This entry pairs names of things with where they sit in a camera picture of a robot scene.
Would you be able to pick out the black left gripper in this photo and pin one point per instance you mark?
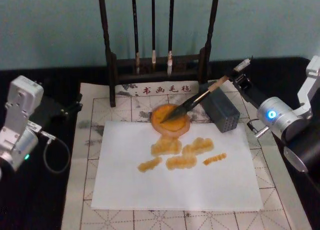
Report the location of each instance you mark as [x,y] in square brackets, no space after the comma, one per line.
[48,112]

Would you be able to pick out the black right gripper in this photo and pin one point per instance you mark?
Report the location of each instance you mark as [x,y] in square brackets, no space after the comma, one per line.
[252,96]

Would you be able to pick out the large black-tipped calligraphy brush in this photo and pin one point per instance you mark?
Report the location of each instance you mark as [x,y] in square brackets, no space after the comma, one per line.
[197,98]

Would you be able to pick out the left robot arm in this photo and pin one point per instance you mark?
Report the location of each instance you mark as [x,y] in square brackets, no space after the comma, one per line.
[20,110]

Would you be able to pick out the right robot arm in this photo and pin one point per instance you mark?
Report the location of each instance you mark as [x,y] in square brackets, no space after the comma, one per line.
[285,122]

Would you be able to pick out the dark grey perforated block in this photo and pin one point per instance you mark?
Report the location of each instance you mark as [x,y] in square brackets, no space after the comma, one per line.
[220,110]

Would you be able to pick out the dark wooden brush rack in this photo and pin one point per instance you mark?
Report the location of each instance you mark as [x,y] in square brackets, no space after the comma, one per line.
[112,65]

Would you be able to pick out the round dish of orange paint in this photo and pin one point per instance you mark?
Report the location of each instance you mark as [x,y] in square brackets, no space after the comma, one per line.
[172,126]

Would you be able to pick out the white paper sheet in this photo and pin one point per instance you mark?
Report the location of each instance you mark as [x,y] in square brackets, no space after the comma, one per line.
[140,185]

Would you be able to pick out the black table cloth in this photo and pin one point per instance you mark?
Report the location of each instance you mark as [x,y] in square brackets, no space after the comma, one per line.
[30,202]

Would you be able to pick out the grid-printed calligraphy felt mat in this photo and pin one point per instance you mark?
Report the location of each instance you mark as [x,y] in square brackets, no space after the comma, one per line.
[105,220]

